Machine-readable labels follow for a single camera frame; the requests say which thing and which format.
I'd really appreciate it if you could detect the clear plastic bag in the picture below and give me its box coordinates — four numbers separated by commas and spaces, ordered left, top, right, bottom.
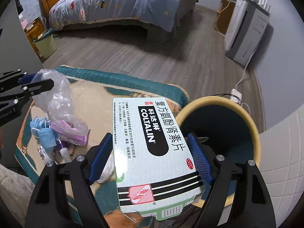
32, 68, 85, 126

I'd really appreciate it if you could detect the pink face mask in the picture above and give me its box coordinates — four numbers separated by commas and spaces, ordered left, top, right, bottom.
50, 120, 90, 146

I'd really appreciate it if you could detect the purple white tube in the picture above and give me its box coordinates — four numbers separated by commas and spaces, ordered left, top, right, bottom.
56, 138, 72, 163

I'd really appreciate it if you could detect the white tissue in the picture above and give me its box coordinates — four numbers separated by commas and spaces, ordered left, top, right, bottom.
96, 153, 114, 184

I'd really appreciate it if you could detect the white Coltalin medicine box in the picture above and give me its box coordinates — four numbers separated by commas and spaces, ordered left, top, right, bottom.
112, 97, 205, 221

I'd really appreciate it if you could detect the small green trash bin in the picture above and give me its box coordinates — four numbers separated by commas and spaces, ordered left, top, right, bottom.
33, 28, 57, 59

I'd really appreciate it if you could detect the yellow teal trash bin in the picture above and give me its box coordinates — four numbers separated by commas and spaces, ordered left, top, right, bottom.
175, 96, 261, 208

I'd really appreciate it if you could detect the blue face mask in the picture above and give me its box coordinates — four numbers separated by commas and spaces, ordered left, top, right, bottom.
30, 117, 57, 150

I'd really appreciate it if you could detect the wooden bedside cabinet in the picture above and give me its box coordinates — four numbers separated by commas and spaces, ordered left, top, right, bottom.
24, 17, 45, 59

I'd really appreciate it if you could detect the teal orange patterned rug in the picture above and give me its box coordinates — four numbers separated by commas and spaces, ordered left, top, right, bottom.
14, 65, 191, 228

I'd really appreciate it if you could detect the white power strip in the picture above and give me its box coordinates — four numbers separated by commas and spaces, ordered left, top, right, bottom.
230, 89, 242, 105

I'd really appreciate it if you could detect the bed with blue quilt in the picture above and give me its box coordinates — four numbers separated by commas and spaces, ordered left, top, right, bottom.
40, 0, 198, 43

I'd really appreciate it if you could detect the white grey air purifier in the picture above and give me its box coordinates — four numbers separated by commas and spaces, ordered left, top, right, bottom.
224, 0, 270, 66

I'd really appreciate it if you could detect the wooden nightstand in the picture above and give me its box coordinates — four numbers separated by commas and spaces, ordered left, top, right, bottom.
215, 0, 235, 35

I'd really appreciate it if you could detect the white power cable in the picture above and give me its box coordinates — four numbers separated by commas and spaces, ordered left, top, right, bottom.
235, 28, 267, 91

